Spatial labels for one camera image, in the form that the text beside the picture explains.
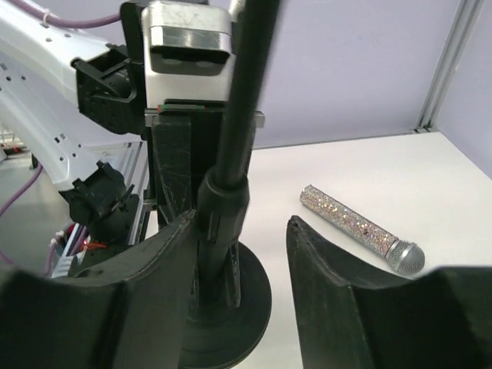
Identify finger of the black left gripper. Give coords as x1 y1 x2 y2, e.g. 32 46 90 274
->
222 118 255 308

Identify round-base mic stand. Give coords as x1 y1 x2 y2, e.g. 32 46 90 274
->
175 1 281 368

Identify white slotted cable duct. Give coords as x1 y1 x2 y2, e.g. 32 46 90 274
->
49 255 77 278

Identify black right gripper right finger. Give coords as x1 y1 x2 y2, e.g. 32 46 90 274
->
286 216 491 369

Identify silver glitter microphone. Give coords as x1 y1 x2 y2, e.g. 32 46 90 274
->
299 185 426 276

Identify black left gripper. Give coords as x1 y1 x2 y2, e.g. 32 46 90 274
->
122 1 244 229

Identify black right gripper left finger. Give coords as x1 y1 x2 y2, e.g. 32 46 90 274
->
1 211 197 368

